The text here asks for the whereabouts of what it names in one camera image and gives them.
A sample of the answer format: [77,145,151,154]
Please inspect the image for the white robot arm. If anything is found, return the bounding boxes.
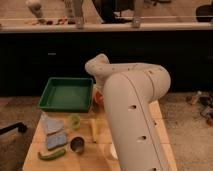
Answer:
[85,54,171,171]

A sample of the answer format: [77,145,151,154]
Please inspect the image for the red bowl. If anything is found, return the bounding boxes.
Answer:
[94,91,104,106]

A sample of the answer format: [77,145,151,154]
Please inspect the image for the yellow banana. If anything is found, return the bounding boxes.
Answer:
[91,119,99,143]

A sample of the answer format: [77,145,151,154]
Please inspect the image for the green plastic tray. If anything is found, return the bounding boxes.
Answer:
[38,77,93,113]

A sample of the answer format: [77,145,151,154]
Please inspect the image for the white plastic cup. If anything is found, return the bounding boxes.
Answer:
[110,143,118,160]

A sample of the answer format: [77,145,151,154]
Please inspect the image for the small metal cup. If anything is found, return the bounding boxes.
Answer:
[70,137,85,155]

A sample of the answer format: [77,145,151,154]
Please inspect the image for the light blue cloth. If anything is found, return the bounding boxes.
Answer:
[41,114,64,135]

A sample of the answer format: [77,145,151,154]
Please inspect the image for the blue sponge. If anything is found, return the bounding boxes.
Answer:
[46,132,67,150]

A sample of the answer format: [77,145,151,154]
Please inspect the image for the green chili pepper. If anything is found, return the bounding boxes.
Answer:
[37,148,66,161]

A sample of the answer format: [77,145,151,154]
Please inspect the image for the long dark counter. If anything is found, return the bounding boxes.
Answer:
[0,26,213,97]

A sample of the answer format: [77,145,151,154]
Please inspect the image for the black chair base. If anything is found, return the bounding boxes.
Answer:
[0,122,27,135]

